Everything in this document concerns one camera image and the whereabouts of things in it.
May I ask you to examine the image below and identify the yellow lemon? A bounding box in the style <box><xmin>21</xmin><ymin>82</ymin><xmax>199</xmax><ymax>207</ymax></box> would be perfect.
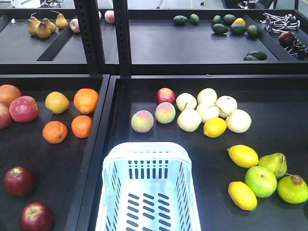
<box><xmin>228</xmin><ymin>181</ymin><xmax>257</xmax><ymax>211</ymax></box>
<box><xmin>227</xmin><ymin>144</ymin><xmax>259</xmax><ymax>168</ymax></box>
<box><xmin>203</xmin><ymin>117</ymin><xmax>227</xmax><ymax>138</ymax></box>

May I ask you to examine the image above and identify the yellow lemon lower right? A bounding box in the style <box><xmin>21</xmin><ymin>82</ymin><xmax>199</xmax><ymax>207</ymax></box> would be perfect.
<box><xmin>228</xmin><ymin>181</ymin><xmax>257</xmax><ymax>211</ymax></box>

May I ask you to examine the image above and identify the light blue plastic basket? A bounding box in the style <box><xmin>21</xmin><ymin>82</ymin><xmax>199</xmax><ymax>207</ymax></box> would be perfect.
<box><xmin>95</xmin><ymin>142</ymin><xmax>201</xmax><ymax>231</ymax></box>

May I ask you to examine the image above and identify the orange fruit front left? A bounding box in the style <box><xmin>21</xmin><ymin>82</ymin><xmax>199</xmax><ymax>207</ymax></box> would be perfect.
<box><xmin>42</xmin><ymin>121</ymin><xmax>68</xmax><ymax>144</ymax></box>

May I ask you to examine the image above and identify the black wooden produce stand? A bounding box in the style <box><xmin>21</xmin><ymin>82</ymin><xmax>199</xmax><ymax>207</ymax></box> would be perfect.
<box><xmin>0</xmin><ymin>10</ymin><xmax>308</xmax><ymax>231</ymax></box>

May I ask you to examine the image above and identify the peach left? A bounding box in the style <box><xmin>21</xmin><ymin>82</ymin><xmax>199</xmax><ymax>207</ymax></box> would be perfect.
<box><xmin>131</xmin><ymin>110</ymin><xmax>154</xmax><ymax>133</ymax></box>

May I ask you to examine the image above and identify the large orange top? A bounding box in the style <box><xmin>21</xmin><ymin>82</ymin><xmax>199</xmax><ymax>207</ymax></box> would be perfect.
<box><xmin>73</xmin><ymin>88</ymin><xmax>99</xmax><ymax>115</ymax></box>

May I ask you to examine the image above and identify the red pink apple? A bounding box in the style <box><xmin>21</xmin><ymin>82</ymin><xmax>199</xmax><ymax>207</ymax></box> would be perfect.
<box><xmin>9</xmin><ymin>96</ymin><xmax>39</xmax><ymax>123</ymax></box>

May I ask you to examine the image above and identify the green pear lower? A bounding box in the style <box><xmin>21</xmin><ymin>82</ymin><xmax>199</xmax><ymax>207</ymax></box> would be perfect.
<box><xmin>277</xmin><ymin>174</ymin><xmax>308</xmax><ymax>204</ymax></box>

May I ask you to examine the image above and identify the yellow lemon upper right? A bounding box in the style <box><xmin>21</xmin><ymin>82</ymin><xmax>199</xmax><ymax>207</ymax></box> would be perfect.
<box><xmin>227</xmin><ymin>144</ymin><xmax>259</xmax><ymax>168</ymax></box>

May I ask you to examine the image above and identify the dark red apple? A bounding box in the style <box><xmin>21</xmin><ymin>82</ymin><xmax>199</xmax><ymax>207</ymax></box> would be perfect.
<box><xmin>3</xmin><ymin>166</ymin><xmax>37</xmax><ymax>197</ymax></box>
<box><xmin>19</xmin><ymin>202</ymin><xmax>54</xmax><ymax>231</ymax></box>

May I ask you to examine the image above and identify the red apple centre tray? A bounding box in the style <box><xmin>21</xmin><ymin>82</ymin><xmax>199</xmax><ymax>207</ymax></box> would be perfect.
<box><xmin>156</xmin><ymin>88</ymin><xmax>176</xmax><ymax>104</ymax></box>

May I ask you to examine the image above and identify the dark red apple upper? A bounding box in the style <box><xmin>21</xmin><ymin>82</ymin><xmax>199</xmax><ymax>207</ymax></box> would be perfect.
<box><xmin>3</xmin><ymin>166</ymin><xmax>37</xmax><ymax>197</ymax></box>

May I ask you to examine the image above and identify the yellow lemon centre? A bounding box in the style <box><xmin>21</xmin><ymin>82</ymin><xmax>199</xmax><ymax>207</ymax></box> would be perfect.
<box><xmin>203</xmin><ymin>117</ymin><xmax>227</xmax><ymax>138</ymax></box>

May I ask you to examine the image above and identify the peach right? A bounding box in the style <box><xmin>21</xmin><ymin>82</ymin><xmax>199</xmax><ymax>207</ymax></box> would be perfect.
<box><xmin>155</xmin><ymin>102</ymin><xmax>176</xmax><ymax>124</ymax></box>

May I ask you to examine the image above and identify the peach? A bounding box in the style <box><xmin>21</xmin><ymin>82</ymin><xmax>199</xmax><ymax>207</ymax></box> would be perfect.
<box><xmin>155</xmin><ymin>102</ymin><xmax>176</xmax><ymax>124</ymax></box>
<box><xmin>131</xmin><ymin>110</ymin><xmax>154</xmax><ymax>133</ymax></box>

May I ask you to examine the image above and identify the orange fruit front right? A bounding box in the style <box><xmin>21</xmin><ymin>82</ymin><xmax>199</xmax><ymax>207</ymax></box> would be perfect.
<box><xmin>71</xmin><ymin>115</ymin><xmax>92</xmax><ymax>138</ymax></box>

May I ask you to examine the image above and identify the dark red apple front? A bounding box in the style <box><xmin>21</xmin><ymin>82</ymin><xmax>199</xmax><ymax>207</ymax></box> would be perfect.
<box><xmin>19</xmin><ymin>202</ymin><xmax>54</xmax><ymax>231</ymax></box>

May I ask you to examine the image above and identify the yellow round citrus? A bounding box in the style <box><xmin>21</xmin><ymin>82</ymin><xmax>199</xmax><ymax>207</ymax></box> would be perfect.
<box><xmin>45</xmin><ymin>91</ymin><xmax>70</xmax><ymax>114</ymax></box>

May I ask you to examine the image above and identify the white pear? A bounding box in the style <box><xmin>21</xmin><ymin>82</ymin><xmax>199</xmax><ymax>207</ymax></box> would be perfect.
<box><xmin>226</xmin><ymin>109</ymin><xmax>252</xmax><ymax>133</ymax></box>
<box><xmin>177</xmin><ymin>108</ymin><xmax>202</xmax><ymax>132</ymax></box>

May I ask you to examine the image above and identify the green pear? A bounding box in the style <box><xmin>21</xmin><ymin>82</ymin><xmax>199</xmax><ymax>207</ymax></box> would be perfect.
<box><xmin>258</xmin><ymin>153</ymin><xmax>287</xmax><ymax>179</ymax></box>
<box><xmin>277</xmin><ymin>174</ymin><xmax>308</xmax><ymax>204</ymax></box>

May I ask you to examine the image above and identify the orange fruit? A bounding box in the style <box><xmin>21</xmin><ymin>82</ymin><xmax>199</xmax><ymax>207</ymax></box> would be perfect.
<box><xmin>71</xmin><ymin>115</ymin><xmax>92</xmax><ymax>138</ymax></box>
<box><xmin>42</xmin><ymin>121</ymin><xmax>68</xmax><ymax>144</ymax></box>

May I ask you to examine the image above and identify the green apple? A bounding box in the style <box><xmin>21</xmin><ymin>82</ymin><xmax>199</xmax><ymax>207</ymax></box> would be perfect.
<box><xmin>244</xmin><ymin>166</ymin><xmax>277</xmax><ymax>198</ymax></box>

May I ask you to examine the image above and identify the white pear front right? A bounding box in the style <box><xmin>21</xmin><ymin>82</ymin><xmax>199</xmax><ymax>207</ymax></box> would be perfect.
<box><xmin>226</xmin><ymin>109</ymin><xmax>252</xmax><ymax>133</ymax></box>

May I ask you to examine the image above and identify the white pear front left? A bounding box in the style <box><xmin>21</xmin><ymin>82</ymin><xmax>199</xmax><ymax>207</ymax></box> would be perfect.
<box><xmin>177</xmin><ymin>108</ymin><xmax>202</xmax><ymax>132</ymax></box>

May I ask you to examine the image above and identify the brown pear group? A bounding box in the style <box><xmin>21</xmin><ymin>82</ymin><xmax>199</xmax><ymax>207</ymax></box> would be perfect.
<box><xmin>26</xmin><ymin>10</ymin><xmax>68</xmax><ymax>39</ymax></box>

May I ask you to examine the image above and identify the green pear upper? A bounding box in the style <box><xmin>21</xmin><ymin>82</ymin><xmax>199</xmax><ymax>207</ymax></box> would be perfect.
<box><xmin>258</xmin><ymin>153</ymin><xmax>287</xmax><ymax>179</ymax></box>

